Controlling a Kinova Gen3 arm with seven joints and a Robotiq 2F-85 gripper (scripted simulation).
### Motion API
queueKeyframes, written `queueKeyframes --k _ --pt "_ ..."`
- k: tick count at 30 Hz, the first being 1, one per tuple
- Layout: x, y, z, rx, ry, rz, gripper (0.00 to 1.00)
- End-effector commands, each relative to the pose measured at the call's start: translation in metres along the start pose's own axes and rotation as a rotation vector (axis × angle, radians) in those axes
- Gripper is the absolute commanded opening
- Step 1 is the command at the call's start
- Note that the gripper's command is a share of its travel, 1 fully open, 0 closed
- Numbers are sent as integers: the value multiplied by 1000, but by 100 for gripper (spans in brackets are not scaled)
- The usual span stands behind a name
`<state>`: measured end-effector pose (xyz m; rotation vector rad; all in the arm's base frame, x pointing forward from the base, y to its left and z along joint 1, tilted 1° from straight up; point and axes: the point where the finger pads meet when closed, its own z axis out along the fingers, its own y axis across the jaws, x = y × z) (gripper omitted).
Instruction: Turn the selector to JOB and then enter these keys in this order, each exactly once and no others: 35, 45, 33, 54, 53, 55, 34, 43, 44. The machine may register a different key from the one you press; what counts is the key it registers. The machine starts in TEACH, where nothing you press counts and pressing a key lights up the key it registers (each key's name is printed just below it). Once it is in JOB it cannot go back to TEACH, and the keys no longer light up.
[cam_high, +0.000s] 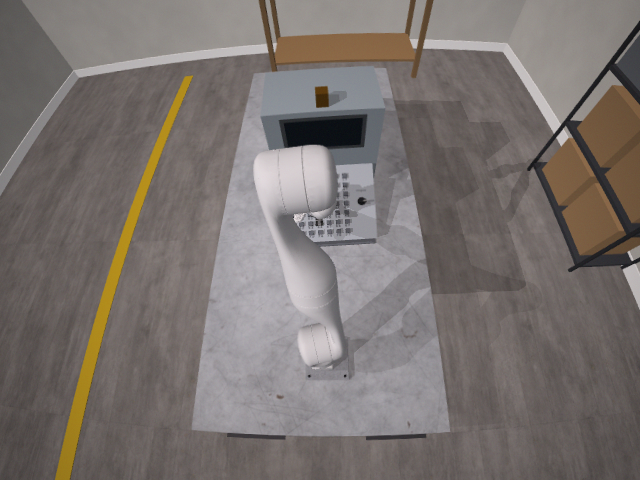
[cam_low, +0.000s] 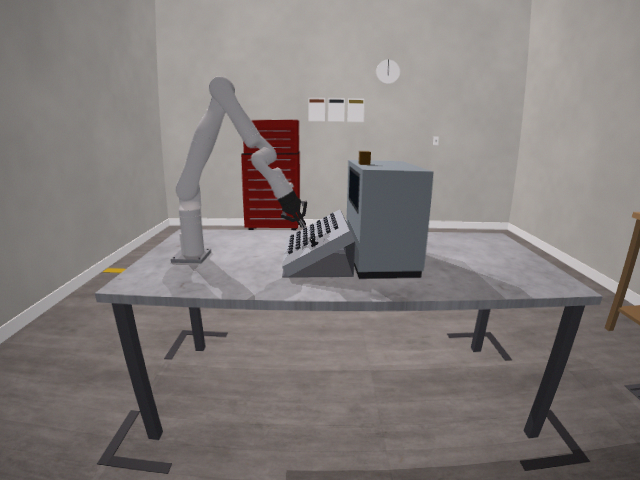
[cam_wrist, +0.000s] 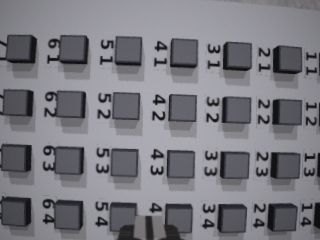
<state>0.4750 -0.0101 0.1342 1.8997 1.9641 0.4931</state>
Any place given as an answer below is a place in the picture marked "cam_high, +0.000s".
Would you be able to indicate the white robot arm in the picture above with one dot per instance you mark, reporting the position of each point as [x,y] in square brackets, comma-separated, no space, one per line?
[291,182]

